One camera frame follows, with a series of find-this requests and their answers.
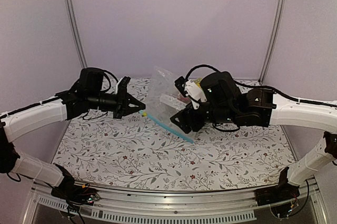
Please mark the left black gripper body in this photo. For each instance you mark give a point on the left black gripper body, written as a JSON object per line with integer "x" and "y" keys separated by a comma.
{"x": 119, "y": 107}

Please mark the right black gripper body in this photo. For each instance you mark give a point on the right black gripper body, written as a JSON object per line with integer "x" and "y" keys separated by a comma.
{"x": 196, "y": 124}

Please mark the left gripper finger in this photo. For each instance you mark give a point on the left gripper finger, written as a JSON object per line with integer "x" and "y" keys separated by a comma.
{"x": 131, "y": 110}
{"x": 133, "y": 102}

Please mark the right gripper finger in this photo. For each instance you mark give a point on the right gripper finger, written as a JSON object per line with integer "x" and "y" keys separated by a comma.
{"x": 180, "y": 117}
{"x": 182, "y": 126}

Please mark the clear zip top bag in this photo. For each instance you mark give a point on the clear zip top bag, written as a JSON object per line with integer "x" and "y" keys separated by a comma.
{"x": 163, "y": 101}

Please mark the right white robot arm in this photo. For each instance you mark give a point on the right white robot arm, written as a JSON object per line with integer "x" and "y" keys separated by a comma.
{"x": 218, "y": 99}

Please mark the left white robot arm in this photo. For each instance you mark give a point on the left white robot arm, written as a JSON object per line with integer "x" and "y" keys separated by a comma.
{"x": 86, "y": 94}

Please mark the yellow toy apple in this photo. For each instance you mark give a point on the yellow toy apple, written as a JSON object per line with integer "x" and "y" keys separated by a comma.
{"x": 197, "y": 81}

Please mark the floral table mat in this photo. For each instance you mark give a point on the floral table mat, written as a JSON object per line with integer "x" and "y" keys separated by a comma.
{"x": 135, "y": 152}

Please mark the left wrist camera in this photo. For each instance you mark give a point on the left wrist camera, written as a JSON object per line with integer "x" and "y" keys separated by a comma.
{"x": 121, "y": 86}

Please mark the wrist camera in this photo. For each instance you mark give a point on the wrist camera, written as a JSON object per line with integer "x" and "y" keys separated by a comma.
{"x": 121, "y": 86}
{"x": 189, "y": 88}

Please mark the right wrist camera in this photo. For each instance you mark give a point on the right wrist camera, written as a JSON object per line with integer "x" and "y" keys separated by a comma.
{"x": 189, "y": 88}

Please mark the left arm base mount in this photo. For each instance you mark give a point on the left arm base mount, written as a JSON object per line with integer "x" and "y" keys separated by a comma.
{"x": 68, "y": 190}

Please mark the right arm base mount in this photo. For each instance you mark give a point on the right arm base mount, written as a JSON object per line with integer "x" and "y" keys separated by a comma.
{"x": 280, "y": 192}

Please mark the left aluminium frame post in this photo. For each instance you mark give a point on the left aluminium frame post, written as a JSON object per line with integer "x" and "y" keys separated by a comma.
{"x": 75, "y": 32}

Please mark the aluminium frame post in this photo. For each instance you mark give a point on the aluminium frame post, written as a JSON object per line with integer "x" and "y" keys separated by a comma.
{"x": 75, "y": 32}
{"x": 272, "y": 40}

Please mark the right aluminium frame post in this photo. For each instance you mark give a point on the right aluminium frame post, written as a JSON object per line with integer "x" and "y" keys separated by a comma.
{"x": 272, "y": 40}

